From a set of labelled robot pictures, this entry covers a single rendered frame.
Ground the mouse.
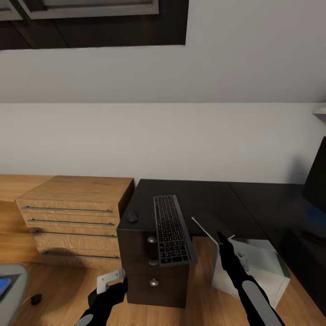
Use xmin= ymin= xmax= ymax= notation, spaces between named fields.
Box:
xmin=126 ymin=211 xmax=137 ymax=222

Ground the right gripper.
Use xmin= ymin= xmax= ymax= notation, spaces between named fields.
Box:
xmin=217 ymin=231 xmax=243 ymax=272

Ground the swivel chair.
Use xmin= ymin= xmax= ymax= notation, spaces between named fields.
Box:
xmin=0 ymin=264 xmax=42 ymax=326

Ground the keyboard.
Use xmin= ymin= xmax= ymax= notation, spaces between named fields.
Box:
xmin=153 ymin=195 xmax=199 ymax=268

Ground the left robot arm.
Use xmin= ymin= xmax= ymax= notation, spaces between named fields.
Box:
xmin=74 ymin=269 xmax=128 ymax=326

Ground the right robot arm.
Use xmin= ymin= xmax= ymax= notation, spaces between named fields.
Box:
xmin=217 ymin=231 xmax=285 ymax=326

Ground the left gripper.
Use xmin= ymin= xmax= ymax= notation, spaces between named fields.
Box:
xmin=88 ymin=277 xmax=128 ymax=313

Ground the monitor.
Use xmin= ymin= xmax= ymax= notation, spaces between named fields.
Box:
xmin=301 ymin=137 xmax=326 ymax=244

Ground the notebook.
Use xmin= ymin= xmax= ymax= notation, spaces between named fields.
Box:
xmin=192 ymin=211 xmax=235 ymax=245

